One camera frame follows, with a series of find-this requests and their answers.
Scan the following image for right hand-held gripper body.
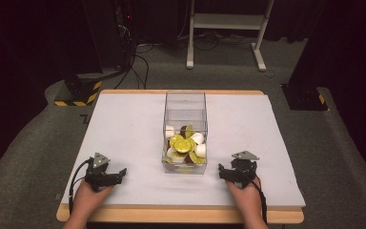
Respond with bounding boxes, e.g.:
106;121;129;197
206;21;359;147
229;150;260;189

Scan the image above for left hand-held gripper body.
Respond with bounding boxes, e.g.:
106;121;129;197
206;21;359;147
84;152;124;193

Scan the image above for person's left hand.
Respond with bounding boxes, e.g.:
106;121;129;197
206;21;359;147
71;180;115;220

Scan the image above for person's right hand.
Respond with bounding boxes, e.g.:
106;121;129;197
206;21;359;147
225;177;265;220

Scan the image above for pile of green white pieces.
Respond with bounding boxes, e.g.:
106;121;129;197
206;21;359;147
164;124;208;166

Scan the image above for white foam mat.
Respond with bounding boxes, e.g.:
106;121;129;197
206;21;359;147
60;93;307;209

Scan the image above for wooden table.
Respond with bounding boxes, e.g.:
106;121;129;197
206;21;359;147
55;89;306;225

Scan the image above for clear plastic box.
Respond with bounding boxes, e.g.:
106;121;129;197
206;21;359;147
161;91;209;176

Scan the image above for black yellow striped stand base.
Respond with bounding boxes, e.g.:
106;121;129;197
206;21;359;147
53;73;104;108

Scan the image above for dark equipment rack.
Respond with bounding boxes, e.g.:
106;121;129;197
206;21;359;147
112;0;138;70

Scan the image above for white metal stand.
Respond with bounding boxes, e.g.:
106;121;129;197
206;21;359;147
186;0;275;73

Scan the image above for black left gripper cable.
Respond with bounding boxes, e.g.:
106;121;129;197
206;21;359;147
68;159;92;215

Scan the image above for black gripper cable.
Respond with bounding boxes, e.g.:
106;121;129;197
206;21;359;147
68;159;92;215
251;175;269;226

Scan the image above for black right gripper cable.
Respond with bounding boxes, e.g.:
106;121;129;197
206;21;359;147
251;175;269;226

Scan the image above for black floor cables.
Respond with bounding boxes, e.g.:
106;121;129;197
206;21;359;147
113;41;155;91

